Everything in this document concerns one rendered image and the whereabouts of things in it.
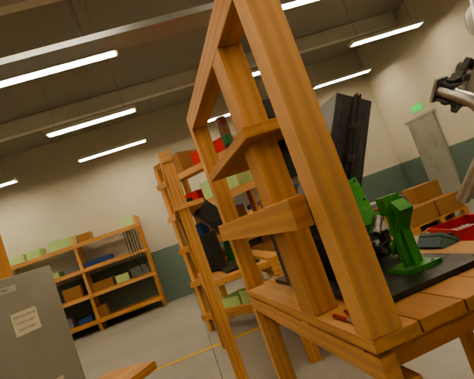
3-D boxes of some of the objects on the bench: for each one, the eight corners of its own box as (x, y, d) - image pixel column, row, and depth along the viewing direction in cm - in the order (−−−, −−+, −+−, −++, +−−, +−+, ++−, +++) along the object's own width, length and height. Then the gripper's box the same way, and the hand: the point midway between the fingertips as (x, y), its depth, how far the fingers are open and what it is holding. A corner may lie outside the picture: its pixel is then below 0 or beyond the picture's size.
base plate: (342, 256, 242) (341, 252, 242) (491, 259, 135) (489, 253, 135) (275, 282, 232) (274, 278, 232) (378, 309, 125) (376, 302, 126)
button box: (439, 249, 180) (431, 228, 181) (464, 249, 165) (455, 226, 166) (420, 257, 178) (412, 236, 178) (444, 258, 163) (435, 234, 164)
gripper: (514, 43, 96) (469, 60, 87) (491, 111, 105) (450, 132, 97) (481, 37, 101) (436, 52, 93) (463, 102, 111) (420, 122, 102)
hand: (448, 91), depth 96 cm, fingers closed on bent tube, 3 cm apart
